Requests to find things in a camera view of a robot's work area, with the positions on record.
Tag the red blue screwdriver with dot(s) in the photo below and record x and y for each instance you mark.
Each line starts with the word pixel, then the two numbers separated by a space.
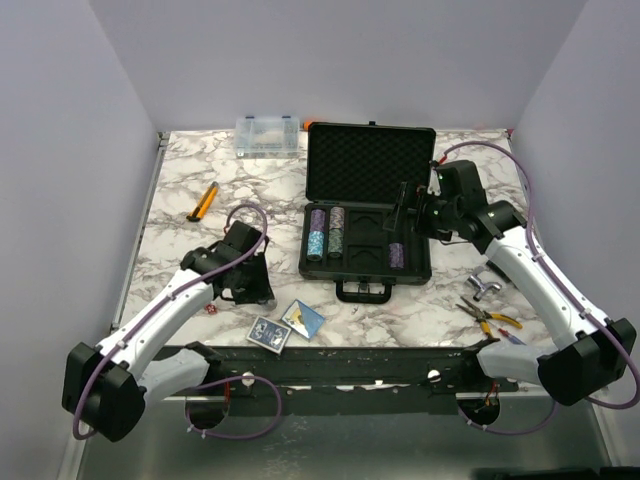
pixel 510 337

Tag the yellow handled pliers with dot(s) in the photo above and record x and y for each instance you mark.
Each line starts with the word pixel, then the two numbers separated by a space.
pixel 483 317

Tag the silver metal clamp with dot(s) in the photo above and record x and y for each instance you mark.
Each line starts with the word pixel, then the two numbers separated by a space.
pixel 481 287

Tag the purple 500 chip stack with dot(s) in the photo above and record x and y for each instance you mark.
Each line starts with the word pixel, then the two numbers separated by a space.
pixel 396 256

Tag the ace of spades card deck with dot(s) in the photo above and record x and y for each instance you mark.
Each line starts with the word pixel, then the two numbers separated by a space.
pixel 303 319

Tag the yellow black utility knife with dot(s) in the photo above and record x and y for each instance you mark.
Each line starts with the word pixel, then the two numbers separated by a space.
pixel 197 214

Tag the light blue chip stack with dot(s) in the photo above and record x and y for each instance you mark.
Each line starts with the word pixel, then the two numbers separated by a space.
pixel 315 246

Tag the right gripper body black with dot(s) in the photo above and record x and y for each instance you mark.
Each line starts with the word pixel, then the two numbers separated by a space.
pixel 434 215

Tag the clear plastic organizer box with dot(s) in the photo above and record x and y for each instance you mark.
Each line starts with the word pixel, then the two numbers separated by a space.
pixel 266 136

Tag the black poker set case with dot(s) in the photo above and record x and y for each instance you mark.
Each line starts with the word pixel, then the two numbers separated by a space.
pixel 360 168

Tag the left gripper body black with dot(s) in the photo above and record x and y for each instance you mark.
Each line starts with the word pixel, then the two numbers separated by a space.
pixel 254 282

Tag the dark green chip stack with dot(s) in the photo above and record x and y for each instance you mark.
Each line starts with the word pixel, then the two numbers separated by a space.
pixel 335 243

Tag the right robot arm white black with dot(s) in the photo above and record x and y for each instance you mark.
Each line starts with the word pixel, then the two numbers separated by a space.
pixel 591 350

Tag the purple chip stack back left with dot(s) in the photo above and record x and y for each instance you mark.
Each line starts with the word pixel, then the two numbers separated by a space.
pixel 317 220

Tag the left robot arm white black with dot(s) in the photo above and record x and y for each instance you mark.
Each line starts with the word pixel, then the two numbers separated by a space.
pixel 107 387

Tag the blue back card deck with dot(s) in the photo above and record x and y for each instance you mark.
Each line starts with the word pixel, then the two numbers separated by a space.
pixel 268 334

